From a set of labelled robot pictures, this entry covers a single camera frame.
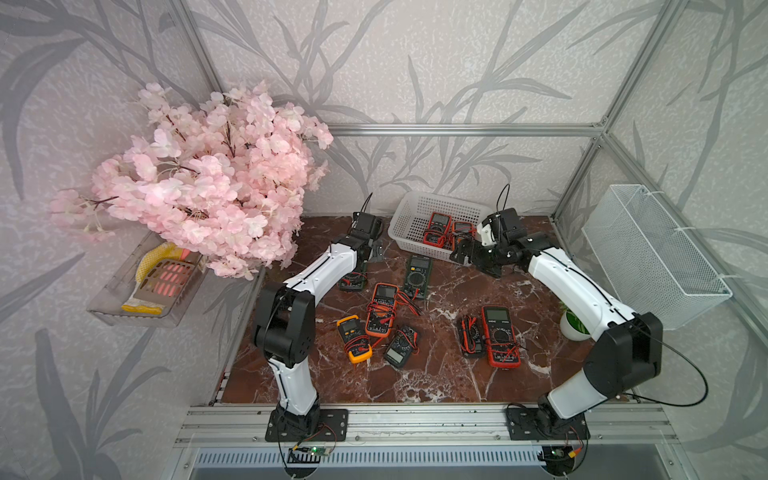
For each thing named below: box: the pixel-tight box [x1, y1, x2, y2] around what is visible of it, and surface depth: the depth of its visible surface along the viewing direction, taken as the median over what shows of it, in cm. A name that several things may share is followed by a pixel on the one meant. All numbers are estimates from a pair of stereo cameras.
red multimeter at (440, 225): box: [423, 211, 453, 248], surface depth 113 cm
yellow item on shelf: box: [135, 242, 183, 283], surface depth 64 cm
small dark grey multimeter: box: [384, 326, 419, 368], surface depth 85 cm
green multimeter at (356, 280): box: [339, 261, 368, 291], surface depth 98 cm
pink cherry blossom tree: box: [49, 80, 334, 279], surface depth 58 cm
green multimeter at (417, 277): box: [403, 254, 432, 299], surface depth 101 cm
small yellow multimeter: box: [336, 314, 373, 364], surface depth 86 cm
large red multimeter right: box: [481, 305, 521, 369], surface depth 87 cm
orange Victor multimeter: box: [365, 283, 399, 337], surface depth 91 cm
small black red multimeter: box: [459, 314, 485, 357], surface depth 87 cm
